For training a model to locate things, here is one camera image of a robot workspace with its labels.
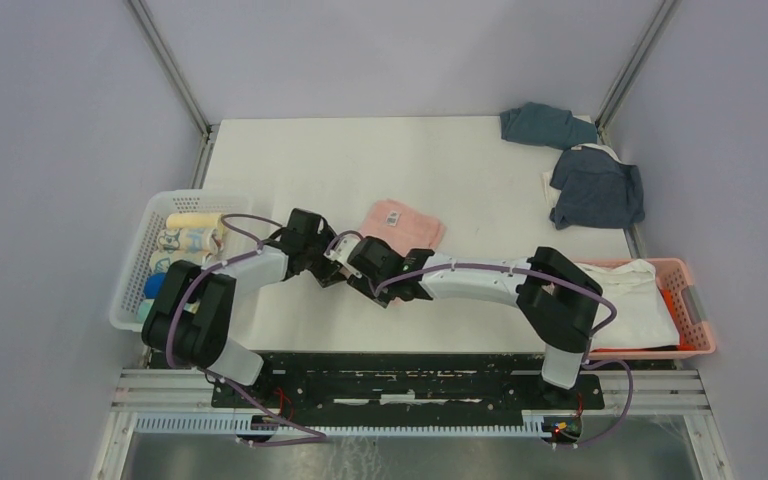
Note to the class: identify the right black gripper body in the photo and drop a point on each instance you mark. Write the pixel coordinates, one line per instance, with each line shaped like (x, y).
(379, 293)

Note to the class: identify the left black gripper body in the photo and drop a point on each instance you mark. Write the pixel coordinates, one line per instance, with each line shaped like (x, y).
(320, 267)

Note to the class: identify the pink towel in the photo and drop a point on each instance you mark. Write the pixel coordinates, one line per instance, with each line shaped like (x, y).
(402, 228)

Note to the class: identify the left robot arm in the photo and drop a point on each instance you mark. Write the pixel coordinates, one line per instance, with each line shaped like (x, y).
(191, 315)

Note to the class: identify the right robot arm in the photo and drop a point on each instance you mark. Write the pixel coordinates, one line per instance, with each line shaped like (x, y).
(562, 304)

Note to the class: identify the white plastic basket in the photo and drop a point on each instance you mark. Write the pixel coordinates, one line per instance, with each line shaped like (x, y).
(137, 268)

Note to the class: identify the patterned rolled towel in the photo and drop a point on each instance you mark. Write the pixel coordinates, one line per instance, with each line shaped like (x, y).
(160, 261)
(189, 240)

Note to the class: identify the blue rolled towel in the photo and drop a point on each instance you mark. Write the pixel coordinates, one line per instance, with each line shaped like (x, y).
(153, 284)

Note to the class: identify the teal blue towel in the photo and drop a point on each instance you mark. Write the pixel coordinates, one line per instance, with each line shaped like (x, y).
(537, 124)

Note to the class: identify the dark blue towel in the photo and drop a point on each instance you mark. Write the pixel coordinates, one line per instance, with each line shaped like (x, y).
(596, 190)

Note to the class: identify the white towel in basket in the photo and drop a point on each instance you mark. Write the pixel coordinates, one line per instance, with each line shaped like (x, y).
(642, 320)

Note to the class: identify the pink plastic basket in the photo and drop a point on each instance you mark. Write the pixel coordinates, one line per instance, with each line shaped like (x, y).
(671, 274)

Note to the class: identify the orange item in basket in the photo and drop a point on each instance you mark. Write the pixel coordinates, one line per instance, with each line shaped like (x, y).
(683, 344)

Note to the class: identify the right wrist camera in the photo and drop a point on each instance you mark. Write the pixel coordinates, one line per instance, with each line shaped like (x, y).
(341, 252)

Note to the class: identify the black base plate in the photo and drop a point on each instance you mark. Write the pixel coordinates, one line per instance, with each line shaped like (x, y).
(304, 390)

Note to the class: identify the white cable duct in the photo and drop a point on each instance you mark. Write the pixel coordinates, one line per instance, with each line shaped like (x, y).
(242, 424)

